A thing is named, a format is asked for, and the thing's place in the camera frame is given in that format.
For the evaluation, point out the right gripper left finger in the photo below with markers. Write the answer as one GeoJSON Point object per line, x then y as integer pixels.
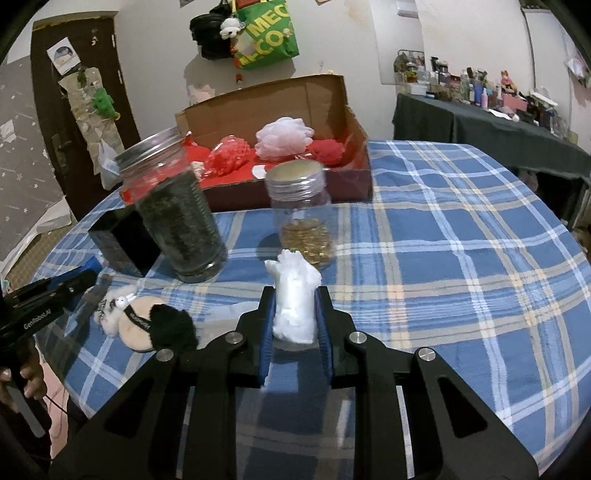
{"type": "Point", "coordinates": [175, 417]}

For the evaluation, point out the large jar dark contents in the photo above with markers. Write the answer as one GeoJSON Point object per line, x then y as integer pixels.
{"type": "Point", "coordinates": [160, 182]}

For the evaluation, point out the open cardboard box red liner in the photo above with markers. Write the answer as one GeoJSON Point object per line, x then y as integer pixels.
{"type": "Point", "coordinates": [239, 136]}

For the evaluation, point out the dark brown door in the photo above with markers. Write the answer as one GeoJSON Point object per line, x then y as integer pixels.
{"type": "Point", "coordinates": [92, 35]}

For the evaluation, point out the white fluffy scrunchie with bow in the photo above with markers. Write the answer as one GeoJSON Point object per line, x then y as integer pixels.
{"type": "Point", "coordinates": [111, 307]}

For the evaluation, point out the white plastic bag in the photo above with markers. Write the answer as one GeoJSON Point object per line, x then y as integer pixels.
{"type": "Point", "coordinates": [107, 167]}

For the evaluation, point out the green tote bag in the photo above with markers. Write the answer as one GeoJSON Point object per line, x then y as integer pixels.
{"type": "Point", "coordinates": [266, 35]}

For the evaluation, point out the blue plaid tablecloth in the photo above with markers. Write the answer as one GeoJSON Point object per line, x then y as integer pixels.
{"type": "Point", "coordinates": [454, 253]}

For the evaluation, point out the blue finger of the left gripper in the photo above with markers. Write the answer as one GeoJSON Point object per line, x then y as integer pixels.
{"type": "Point", "coordinates": [92, 265]}

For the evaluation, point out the white refrigerator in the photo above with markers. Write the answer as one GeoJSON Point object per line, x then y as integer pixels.
{"type": "Point", "coordinates": [552, 49]}

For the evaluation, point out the small jar golden contents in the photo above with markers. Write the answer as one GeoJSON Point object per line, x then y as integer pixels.
{"type": "Point", "coordinates": [302, 210]}

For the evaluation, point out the beige powder puff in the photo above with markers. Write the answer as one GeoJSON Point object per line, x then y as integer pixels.
{"type": "Point", "coordinates": [131, 333]}

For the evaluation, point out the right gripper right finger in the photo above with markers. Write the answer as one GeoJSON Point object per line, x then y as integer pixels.
{"type": "Point", "coordinates": [415, 417]}

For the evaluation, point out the black bag on wall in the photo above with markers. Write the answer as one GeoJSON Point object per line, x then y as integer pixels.
{"type": "Point", "coordinates": [205, 30]}

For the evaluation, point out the brown paper on door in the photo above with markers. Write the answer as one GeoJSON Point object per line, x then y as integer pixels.
{"type": "Point", "coordinates": [79, 88]}

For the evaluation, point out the red knitted ball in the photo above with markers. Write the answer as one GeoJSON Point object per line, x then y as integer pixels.
{"type": "Point", "coordinates": [328, 152]}

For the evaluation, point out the pink pig plush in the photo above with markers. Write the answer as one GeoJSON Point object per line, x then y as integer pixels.
{"type": "Point", "coordinates": [198, 94]}

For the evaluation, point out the small black box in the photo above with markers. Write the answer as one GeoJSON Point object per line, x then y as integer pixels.
{"type": "Point", "coordinates": [125, 243]}

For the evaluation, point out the red mesh bath pouf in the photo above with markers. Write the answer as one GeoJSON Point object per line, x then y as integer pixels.
{"type": "Point", "coordinates": [228, 155]}

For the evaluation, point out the black fluffy pompom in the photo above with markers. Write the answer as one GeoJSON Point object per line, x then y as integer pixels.
{"type": "Point", "coordinates": [171, 329]}

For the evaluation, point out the white panda plush charm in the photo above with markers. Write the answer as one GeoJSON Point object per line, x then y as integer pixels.
{"type": "Point", "coordinates": [231, 27]}

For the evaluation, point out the white mesh cloth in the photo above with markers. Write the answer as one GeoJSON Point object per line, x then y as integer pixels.
{"type": "Point", "coordinates": [221, 319]}

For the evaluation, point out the dark green table cover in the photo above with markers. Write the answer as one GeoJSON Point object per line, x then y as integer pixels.
{"type": "Point", "coordinates": [512, 144]}

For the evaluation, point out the wall mirror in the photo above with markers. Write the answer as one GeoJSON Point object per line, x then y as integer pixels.
{"type": "Point", "coordinates": [397, 27]}

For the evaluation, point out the white mesh bath pouf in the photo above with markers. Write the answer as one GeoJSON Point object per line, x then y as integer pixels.
{"type": "Point", "coordinates": [282, 138]}

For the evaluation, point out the picture on door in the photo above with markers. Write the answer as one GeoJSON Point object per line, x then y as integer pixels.
{"type": "Point", "coordinates": [63, 56]}

